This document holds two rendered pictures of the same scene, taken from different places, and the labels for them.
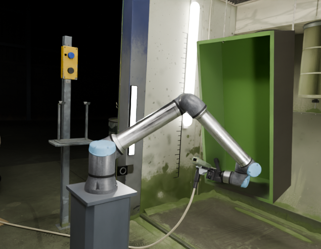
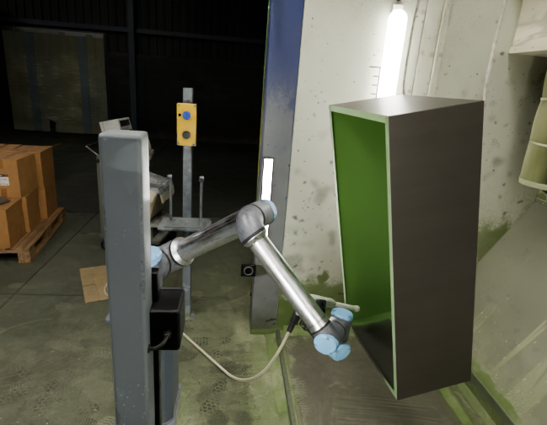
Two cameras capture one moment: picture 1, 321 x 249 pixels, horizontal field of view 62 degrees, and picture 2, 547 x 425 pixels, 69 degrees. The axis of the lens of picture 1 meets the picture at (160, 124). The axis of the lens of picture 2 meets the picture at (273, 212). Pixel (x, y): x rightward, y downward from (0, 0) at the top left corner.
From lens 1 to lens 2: 1.26 m
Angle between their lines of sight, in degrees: 34
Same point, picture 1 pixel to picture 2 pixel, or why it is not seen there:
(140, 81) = (281, 150)
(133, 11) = (270, 45)
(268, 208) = (481, 395)
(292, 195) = (526, 393)
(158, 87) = (313, 159)
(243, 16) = (529, 16)
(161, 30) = (324, 69)
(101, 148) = not seen: hidden behind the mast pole
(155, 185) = not seen: hidden behind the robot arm
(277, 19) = not seen: outside the picture
